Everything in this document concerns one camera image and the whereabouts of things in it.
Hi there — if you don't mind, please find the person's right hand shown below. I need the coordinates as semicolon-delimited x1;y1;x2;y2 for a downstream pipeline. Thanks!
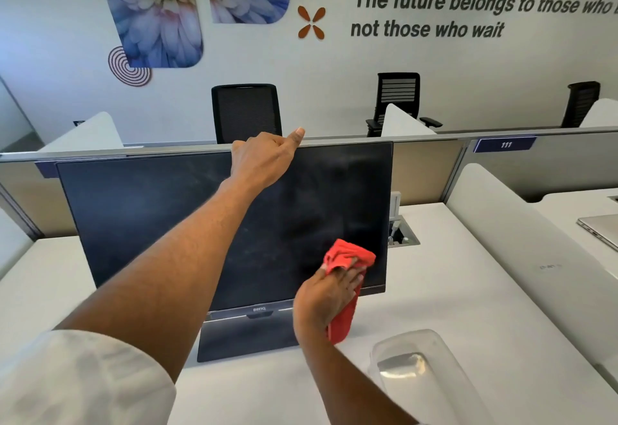
293;257;368;344

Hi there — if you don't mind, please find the person's left hand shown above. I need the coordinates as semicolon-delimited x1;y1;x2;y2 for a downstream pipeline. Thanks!
227;127;306;194

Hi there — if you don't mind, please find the red cleaning cloth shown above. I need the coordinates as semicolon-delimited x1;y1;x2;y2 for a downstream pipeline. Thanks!
322;239;377;346

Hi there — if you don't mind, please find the black computer monitor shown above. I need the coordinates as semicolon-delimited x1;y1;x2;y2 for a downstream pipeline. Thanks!
56;141;394;364

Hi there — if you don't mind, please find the person's right forearm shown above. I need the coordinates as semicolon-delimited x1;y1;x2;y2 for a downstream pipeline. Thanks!
295;327;422;425

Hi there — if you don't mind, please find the person's left forearm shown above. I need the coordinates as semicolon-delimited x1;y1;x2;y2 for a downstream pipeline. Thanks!
55;176;253;385

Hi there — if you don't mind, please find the black mesh office chair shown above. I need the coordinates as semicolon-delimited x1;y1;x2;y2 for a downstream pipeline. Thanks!
211;83;283;145

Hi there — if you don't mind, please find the black slatted office chair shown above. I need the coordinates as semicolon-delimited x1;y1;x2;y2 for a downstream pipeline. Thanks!
365;72;443;138

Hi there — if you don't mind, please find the clear plastic container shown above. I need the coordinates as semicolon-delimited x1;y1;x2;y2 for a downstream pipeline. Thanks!
368;328;494;425

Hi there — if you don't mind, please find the beige desk partition panel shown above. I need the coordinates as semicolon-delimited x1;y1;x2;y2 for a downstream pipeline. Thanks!
0;127;618;240

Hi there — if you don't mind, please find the long white desk divider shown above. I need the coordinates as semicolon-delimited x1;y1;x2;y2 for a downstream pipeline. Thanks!
445;163;618;392

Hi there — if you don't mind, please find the silver laptop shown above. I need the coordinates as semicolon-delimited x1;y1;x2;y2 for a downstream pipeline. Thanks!
576;213;618;252

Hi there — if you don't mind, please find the person's white sleeve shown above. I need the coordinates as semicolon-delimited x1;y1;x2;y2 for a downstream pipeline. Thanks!
0;329;177;425

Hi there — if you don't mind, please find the desk cable box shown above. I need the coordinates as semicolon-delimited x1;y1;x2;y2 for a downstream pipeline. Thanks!
388;215;421;249

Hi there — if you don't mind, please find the orange petal wall decal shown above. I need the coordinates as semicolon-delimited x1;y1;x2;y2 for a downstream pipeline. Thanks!
297;5;326;41

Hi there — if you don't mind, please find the brown spiral wall decal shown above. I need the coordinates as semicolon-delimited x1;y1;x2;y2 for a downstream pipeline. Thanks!
108;45;153;88

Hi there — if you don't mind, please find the dark wall lettering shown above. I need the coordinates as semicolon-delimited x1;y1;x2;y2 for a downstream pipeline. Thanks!
350;0;618;40

